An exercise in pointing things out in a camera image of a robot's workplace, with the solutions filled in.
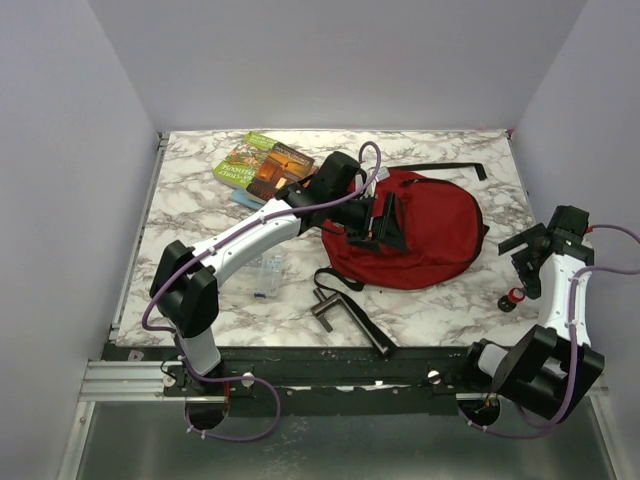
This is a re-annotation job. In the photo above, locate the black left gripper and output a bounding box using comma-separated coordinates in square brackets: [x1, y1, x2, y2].
[328, 192, 407, 254]

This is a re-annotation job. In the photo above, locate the red backpack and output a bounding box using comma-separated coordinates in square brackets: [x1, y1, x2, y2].
[312, 162, 490, 357]

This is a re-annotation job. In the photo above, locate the orange black highlighter marker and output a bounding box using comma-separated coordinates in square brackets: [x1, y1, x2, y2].
[497, 288, 526, 313]

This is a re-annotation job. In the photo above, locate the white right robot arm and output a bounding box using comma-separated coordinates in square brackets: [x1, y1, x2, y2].
[459, 205, 605, 426]

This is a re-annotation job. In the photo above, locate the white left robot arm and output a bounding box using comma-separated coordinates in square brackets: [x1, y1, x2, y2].
[143, 152, 407, 395]

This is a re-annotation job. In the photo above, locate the clear plastic bag of parts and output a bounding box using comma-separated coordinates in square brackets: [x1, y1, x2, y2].
[221, 250, 286, 299]

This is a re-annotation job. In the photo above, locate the dark metal T-shaped tool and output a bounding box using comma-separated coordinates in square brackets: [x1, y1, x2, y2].
[310, 288, 342, 333]

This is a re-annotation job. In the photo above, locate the dark brown novel book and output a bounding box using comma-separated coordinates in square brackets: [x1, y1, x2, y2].
[245, 142, 315, 204]

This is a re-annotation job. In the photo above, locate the light blue notebook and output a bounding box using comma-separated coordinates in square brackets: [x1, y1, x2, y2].
[231, 189, 262, 210]

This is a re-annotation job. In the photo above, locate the green treehouse book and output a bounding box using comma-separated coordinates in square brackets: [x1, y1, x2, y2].
[213, 131, 277, 190]

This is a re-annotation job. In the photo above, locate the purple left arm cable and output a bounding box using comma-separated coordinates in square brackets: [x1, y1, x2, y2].
[141, 141, 385, 442]

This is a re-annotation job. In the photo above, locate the aluminium rail frame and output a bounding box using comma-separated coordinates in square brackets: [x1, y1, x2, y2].
[59, 130, 631, 479]

